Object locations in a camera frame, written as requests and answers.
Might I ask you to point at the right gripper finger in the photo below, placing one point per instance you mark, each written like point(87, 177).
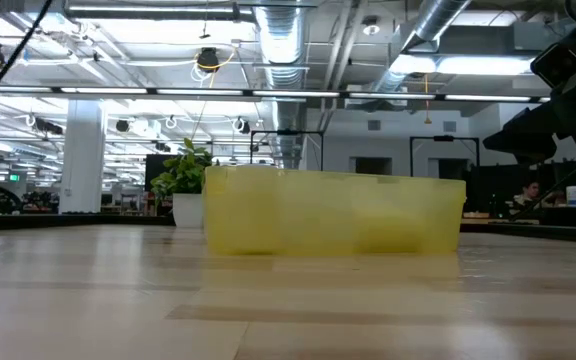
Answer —
point(523, 147)
point(540, 122)

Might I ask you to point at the yellow translucent plastic basket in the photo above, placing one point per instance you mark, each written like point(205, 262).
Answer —
point(333, 215)

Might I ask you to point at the white LED light strip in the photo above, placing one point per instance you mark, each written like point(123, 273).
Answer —
point(545, 99)
point(488, 98)
point(295, 93)
point(393, 95)
point(103, 90)
point(200, 92)
point(8, 90)

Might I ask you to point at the person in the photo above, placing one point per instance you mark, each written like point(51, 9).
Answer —
point(531, 190)

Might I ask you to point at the white canister with blue label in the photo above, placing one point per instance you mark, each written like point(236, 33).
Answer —
point(573, 196)

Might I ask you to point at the round ceiling fixture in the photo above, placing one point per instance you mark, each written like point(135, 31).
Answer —
point(371, 29)

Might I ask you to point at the green plant in white pot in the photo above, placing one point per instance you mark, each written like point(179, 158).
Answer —
point(183, 175)

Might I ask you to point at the black monitor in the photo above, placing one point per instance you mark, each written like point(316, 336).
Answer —
point(154, 167)

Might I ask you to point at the white building column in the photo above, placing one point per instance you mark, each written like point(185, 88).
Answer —
point(83, 160)

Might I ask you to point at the green exit sign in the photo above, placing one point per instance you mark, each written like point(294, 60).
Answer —
point(14, 177)

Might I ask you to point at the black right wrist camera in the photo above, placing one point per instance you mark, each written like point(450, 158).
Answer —
point(560, 62)

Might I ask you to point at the black background station frame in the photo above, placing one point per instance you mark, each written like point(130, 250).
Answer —
point(288, 132)
point(443, 137)

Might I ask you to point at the silver spiral ventilation duct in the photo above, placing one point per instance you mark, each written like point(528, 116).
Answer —
point(283, 40)
point(438, 17)

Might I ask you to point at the black ceiling-mounted camera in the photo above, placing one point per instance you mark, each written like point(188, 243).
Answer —
point(208, 59)

